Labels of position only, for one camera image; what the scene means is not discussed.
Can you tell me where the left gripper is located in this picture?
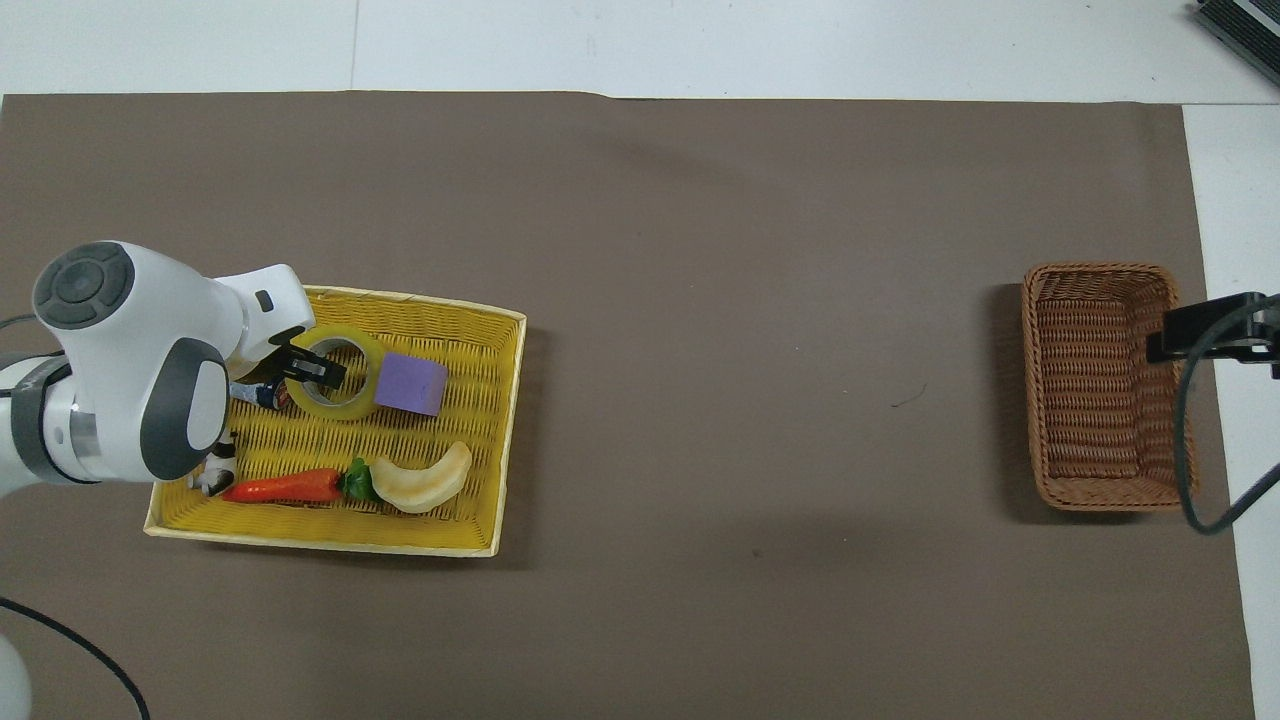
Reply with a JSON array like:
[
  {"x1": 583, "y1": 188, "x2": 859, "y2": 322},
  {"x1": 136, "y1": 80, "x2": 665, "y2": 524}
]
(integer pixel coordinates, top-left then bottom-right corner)
[{"x1": 261, "y1": 326, "x2": 349, "y2": 411}]

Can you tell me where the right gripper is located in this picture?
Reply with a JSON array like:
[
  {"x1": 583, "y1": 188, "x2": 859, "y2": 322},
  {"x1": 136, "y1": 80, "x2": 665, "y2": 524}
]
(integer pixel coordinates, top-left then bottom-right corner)
[{"x1": 1243, "y1": 295, "x2": 1280, "y2": 380}]

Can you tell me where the clear yellowish tape roll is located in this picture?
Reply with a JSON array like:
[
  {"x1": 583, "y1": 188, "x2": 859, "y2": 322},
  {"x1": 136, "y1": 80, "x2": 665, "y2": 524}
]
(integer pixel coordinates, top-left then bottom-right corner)
[{"x1": 284, "y1": 328, "x2": 387, "y2": 422}]

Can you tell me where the yellow woven basket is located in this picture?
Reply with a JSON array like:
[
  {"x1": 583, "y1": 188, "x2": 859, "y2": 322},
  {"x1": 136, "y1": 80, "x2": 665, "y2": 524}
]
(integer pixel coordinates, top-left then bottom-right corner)
[{"x1": 143, "y1": 285, "x2": 529, "y2": 559}]

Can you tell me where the brown wicker basket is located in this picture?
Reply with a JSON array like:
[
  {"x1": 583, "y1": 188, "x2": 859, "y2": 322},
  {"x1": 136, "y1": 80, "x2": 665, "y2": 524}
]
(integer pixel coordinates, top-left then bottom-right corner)
[{"x1": 1021, "y1": 262, "x2": 1200, "y2": 514}]

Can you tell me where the orange toy carrot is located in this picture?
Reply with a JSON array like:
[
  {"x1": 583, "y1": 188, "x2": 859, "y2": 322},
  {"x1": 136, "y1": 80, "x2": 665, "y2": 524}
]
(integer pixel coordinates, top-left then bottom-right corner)
[{"x1": 220, "y1": 458, "x2": 378, "y2": 505}]

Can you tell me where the purple block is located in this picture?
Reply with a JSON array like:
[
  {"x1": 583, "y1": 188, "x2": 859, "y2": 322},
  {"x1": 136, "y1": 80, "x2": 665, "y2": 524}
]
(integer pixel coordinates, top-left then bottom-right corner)
[{"x1": 373, "y1": 352, "x2": 450, "y2": 419}]

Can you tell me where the black and white toy figure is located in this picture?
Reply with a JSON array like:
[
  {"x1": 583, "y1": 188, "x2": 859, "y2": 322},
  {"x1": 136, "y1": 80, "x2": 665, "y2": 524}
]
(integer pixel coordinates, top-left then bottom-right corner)
[{"x1": 189, "y1": 430, "x2": 239, "y2": 499}]

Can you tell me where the pale yellow toy banana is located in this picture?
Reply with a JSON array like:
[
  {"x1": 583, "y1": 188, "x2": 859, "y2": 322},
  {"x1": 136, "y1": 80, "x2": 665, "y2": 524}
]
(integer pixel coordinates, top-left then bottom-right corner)
[{"x1": 369, "y1": 441, "x2": 474, "y2": 516}]

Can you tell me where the black cable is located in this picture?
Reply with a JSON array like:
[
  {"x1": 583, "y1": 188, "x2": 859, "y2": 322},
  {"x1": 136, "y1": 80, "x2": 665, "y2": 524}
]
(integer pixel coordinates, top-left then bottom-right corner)
[
  {"x1": 0, "y1": 596, "x2": 153, "y2": 720},
  {"x1": 1175, "y1": 296, "x2": 1280, "y2": 537}
]

